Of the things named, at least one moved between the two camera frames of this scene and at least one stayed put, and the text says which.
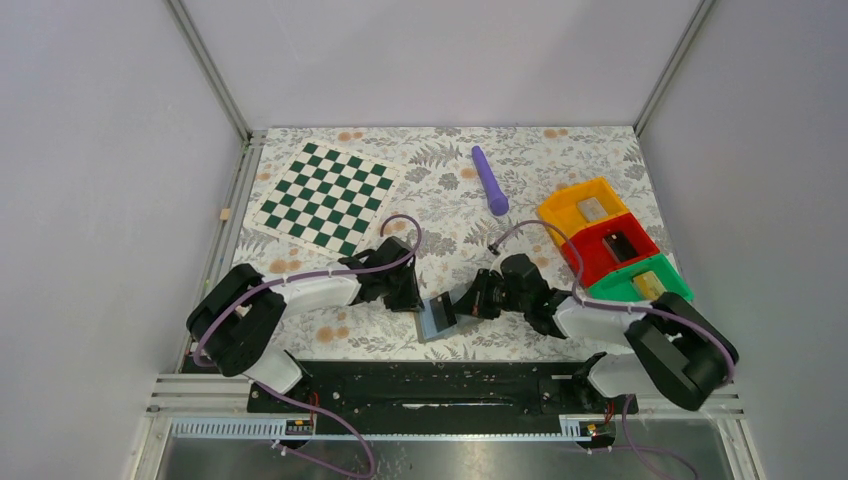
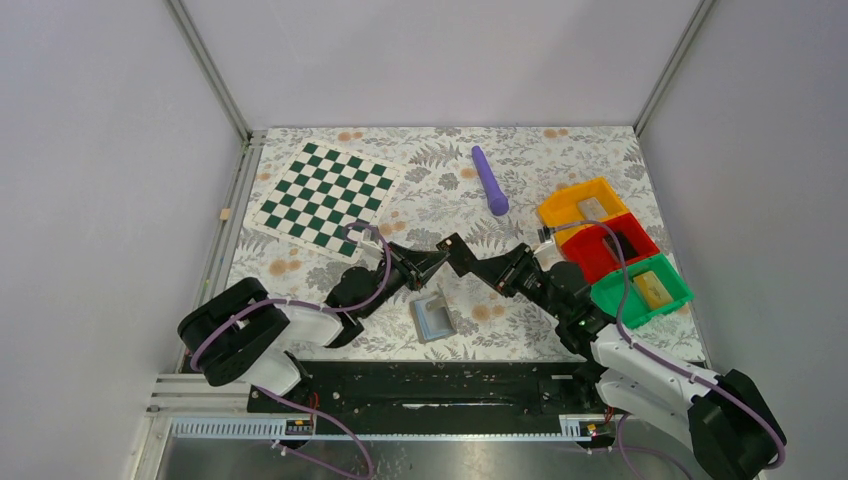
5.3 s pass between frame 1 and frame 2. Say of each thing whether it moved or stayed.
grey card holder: stayed
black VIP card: moved
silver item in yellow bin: stayed
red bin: stayed
